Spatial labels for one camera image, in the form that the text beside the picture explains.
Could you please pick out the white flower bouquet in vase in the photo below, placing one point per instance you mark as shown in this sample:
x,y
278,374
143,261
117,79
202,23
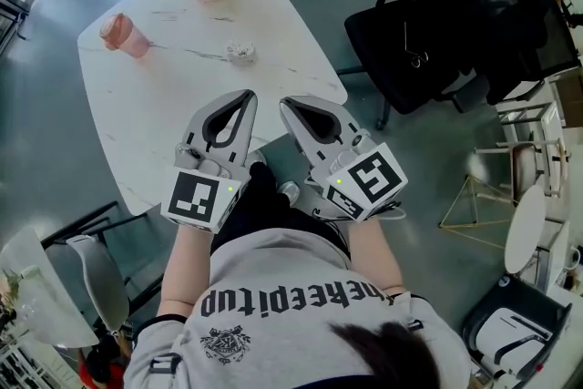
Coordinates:
x,y
16,296

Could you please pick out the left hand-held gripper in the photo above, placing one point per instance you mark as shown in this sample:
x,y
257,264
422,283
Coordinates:
x,y
196,196

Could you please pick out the person's right forearm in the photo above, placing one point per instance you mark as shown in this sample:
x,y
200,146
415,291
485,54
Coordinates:
x,y
373,255

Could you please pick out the person's right grey shoe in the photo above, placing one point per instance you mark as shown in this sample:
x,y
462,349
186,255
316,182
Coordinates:
x,y
289,192

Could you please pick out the pink drinking cup with lid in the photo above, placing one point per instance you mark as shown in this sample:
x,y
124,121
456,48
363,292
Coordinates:
x,y
123,36

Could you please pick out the clear cotton swab container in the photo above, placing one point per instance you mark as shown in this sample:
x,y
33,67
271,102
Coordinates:
x,y
241,52

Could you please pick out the person's grey shoe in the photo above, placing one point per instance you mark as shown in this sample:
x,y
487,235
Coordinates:
x,y
289,192
257,159

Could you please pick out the person's black trousers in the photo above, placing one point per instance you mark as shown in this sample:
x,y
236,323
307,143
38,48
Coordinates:
x,y
268,207

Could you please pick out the person's left grey shoe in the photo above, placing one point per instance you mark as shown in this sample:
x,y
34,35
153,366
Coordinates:
x,y
257,159

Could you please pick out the person's left forearm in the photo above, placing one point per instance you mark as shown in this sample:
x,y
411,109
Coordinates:
x,y
187,269

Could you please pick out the grey plastic chair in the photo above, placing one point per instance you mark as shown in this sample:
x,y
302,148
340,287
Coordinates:
x,y
100,282

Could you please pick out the black mesh office chair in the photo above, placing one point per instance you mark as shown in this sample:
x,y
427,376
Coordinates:
x,y
478,36

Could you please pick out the white metal rack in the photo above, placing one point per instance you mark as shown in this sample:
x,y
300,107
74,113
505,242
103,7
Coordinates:
x,y
542,136

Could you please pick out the person's grey printed T-shirt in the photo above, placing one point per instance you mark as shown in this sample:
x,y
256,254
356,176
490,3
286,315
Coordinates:
x,y
273,269

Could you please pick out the white device in black frame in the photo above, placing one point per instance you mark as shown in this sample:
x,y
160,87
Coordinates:
x,y
514,332

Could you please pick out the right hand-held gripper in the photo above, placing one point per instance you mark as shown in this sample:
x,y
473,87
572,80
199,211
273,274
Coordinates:
x,y
364,177

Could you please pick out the round white side table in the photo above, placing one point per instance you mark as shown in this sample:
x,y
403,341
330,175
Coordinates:
x,y
526,228

